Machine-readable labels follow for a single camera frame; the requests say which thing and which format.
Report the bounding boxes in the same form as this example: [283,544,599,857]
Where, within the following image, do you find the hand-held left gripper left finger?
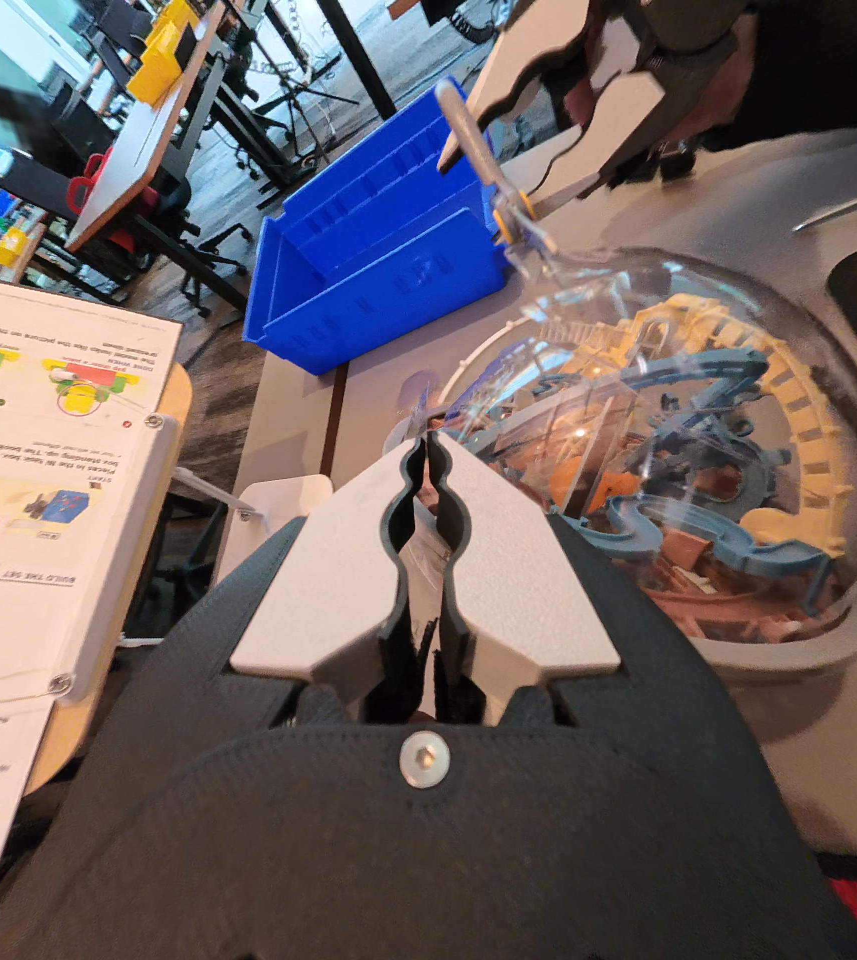
[229,435,427,706]

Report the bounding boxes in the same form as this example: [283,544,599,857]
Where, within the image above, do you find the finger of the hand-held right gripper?
[519,63,703,223]
[459,0,598,133]

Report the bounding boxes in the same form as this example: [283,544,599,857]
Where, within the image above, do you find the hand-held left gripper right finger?
[432,432,622,706]

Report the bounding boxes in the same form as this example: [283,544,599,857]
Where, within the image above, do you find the yellow-handled scissors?
[433,80,538,253]

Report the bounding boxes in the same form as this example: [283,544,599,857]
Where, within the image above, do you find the clear maze ball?
[396,240,857,688]

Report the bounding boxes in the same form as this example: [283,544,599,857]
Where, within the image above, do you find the person's right forearm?
[699,0,857,154]

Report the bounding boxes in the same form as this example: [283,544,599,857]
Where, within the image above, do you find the blue storage bin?
[243,75,517,376]

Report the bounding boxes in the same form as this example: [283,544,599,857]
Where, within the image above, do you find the printed instruction sheet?
[0,270,185,946]

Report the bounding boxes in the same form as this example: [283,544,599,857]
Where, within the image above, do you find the yellow bin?
[126,0,205,106]

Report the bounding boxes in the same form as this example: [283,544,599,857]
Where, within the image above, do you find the wooden office desk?
[66,0,250,309]

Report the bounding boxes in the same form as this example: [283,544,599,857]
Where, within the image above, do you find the red office chair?
[66,150,193,264]

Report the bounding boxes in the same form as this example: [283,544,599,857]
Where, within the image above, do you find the black-handled screwdriver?
[792,177,857,235]

